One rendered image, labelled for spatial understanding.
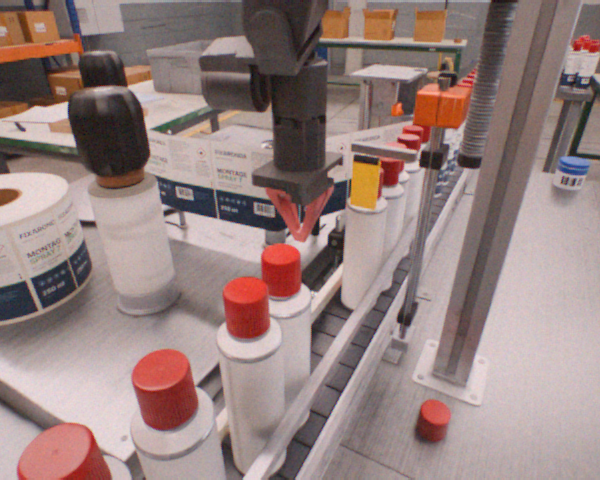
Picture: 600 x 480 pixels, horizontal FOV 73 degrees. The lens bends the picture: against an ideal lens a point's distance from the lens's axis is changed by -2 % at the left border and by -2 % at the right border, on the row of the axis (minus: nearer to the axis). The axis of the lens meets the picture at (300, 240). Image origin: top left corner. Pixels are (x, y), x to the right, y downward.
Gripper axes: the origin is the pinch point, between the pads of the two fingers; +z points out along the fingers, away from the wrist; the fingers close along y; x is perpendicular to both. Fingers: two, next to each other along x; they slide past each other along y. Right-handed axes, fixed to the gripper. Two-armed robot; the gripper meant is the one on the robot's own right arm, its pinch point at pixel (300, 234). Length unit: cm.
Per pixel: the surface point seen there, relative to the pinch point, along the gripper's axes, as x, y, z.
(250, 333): 6.9, 20.4, -4.0
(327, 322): 3.4, -1.3, 13.6
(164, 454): 7.0, 29.7, -2.4
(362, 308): 9.6, 3.1, 5.5
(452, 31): -115, -746, 22
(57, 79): -369, -209, 36
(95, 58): -52, -16, -16
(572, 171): 35, -82, 14
